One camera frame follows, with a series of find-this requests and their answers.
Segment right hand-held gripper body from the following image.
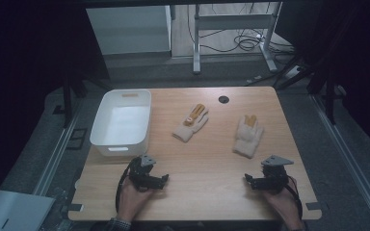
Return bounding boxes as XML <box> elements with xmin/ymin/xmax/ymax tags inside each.
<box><xmin>254</xmin><ymin>154</ymin><xmax>295</xmax><ymax>195</ymax></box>

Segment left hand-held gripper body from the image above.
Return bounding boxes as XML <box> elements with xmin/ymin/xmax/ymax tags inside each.
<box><xmin>128</xmin><ymin>154</ymin><xmax>166</xmax><ymax>193</ymax></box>

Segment white glove with orange fingers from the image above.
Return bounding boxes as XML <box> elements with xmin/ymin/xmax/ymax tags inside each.
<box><xmin>232</xmin><ymin>114</ymin><xmax>265</xmax><ymax>160</ymax></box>

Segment white plastic bin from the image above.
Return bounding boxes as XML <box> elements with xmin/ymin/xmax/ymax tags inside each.
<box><xmin>89</xmin><ymin>89</ymin><xmax>153</xmax><ymax>158</ymax></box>

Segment white glove with round patch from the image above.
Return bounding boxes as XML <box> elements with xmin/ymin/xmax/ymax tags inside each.
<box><xmin>172</xmin><ymin>103</ymin><xmax>210</xmax><ymax>143</ymax></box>

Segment person's left hand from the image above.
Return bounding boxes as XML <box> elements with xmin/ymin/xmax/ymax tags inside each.
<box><xmin>118</xmin><ymin>177</ymin><xmax>157</xmax><ymax>223</ymax></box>

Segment person's right hand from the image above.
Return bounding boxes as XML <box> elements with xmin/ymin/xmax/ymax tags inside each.
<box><xmin>263</xmin><ymin>175</ymin><xmax>304</xmax><ymax>231</ymax></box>

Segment black tape strip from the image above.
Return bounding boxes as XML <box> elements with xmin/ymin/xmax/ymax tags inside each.
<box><xmin>304</xmin><ymin>201</ymin><xmax>323</xmax><ymax>212</ymax></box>
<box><xmin>67</xmin><ymin>202</ymin><xmax>85</xmax><ymax>213</ymax></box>

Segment black stand legs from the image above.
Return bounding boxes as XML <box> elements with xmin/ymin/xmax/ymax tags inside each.
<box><xmin>61</xmin><ymin>71</ymin><xmax>112</xmax><ymax>129</ymax></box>
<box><xmin>306</xmin><ymin>62</ymin><xmax>348</xmax><ymax>126</ymax></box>

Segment white power strip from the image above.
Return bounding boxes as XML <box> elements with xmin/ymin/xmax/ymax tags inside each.
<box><xmin>283</xmin><ymin>64</ymin><xmax>304</xmax><ymax>80</ymax></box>

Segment white flat box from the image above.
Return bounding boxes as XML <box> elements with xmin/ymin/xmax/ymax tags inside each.
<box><xmin>0</xmin><ymin>189</ymin><xmax>56</xmax><ymax>231</ymax></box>

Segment white cabinet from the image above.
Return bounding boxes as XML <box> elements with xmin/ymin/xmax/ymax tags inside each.
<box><xmin>86</xmin><ymin>5</ymin><xmax>172</xmax><ymax>56</ymax></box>

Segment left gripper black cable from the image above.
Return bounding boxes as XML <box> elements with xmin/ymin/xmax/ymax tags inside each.
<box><xmin>115</xmin><ymin>158</ymin><xmax>139</xmax><ymax>214</ymax></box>

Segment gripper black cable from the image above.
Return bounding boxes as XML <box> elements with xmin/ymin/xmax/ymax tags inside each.
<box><xmin>285</xmin><ymin>174</ymin><xmax>304</xmax><ymax>219</ymax></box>
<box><xmin>115</xmin><ymin>158</ymin><xmax>139</xmax><ymax>214</ymax></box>

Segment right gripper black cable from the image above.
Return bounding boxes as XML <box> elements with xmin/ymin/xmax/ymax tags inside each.
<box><xmin>285</xmin><ymin>174</ymin><xmax>304</xmax><ymax>219</ymax></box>

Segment metal floor rail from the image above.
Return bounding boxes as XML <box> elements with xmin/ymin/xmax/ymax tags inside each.
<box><xmin>310</xmin><ymin>94</ymin><xmax>370</xmax><ymax>231</ymax></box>
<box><xmin>32</xmin><ymin>102</ymin><xmax>83</xmax><ymax>197</ymax></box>

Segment black floor cables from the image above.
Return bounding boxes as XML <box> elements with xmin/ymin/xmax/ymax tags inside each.
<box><xmin>186</xmin><ymin>2</ymin><xmax>296</xmax><ymax>56</ymax></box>

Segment grey metal desk frame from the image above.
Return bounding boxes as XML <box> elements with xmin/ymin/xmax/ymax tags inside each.
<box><xmin>192</xmin><ymin>1</ymin><xmax>284</xmax><ymax>75</ymax></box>

